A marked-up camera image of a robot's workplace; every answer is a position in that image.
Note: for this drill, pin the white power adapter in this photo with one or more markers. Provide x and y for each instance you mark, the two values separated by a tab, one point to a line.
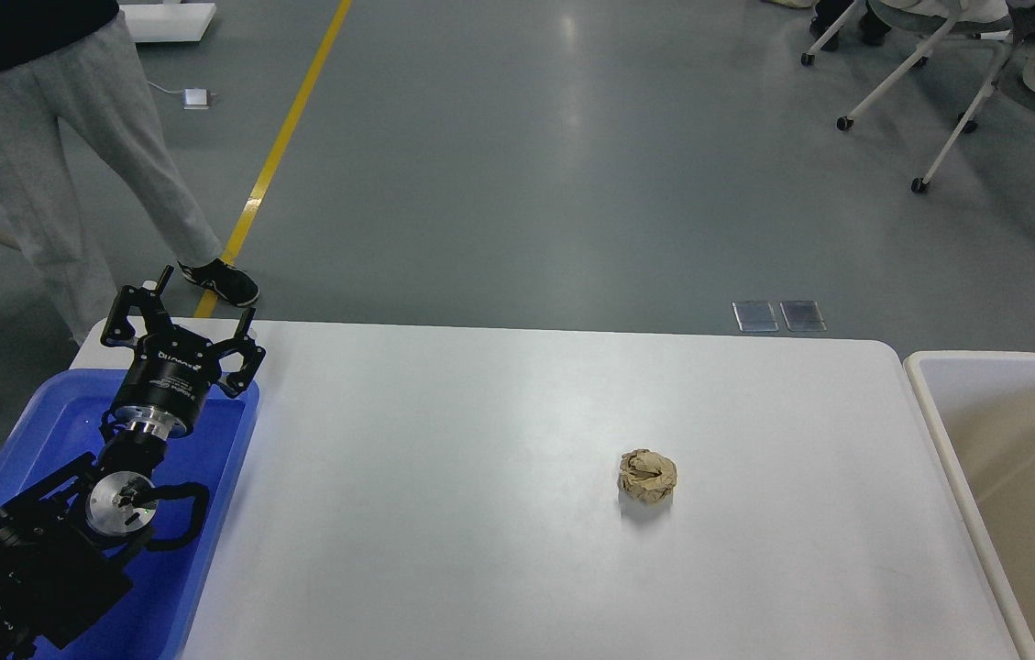
196	99

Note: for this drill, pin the white board on floor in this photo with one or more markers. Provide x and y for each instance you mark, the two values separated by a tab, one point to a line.
168	21

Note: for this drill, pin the right metal floor plate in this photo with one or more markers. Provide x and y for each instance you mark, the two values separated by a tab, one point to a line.
803	316

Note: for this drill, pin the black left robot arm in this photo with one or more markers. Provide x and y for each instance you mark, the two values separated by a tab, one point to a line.
66	541

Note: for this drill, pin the left metal floor plate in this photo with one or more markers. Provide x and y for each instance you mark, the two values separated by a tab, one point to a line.
755	317

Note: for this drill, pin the person in grey trousers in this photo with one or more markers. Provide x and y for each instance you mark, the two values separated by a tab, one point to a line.
74	63

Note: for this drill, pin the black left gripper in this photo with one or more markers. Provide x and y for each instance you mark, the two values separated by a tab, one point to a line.
173	372

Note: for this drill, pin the metal floor plate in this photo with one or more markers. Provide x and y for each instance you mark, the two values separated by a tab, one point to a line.
755	317
803	316

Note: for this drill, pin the crumpled brown paper ball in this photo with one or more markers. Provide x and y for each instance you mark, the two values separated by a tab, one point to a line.
646	476

